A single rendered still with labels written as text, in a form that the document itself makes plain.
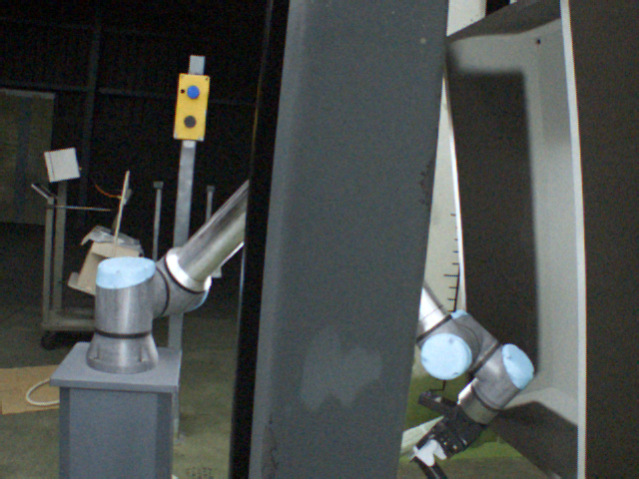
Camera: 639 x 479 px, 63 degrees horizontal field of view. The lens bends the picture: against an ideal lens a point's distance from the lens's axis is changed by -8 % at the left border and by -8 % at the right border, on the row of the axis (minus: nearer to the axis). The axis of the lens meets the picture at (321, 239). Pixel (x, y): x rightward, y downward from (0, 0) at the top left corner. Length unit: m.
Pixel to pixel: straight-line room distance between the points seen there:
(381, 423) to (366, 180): 0.08
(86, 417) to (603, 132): 1.36
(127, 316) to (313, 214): 1.28
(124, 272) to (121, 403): 0.32
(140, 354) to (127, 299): 0.15
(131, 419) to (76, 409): 0.14
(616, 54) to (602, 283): 0.50
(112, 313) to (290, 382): 1.27
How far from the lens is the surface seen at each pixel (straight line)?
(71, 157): 3.81
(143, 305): 1.45
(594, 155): 1.27
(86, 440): 1.49
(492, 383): 1.22
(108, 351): 1.46
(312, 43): 0.18
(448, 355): 1.07
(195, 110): 2.27
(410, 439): 1.38
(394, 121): 0.18
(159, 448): 1.49
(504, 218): 1.85
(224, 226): 1.42
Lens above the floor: 1.14
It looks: 5 degrees down
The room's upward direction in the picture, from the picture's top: 5 degrees clockwise
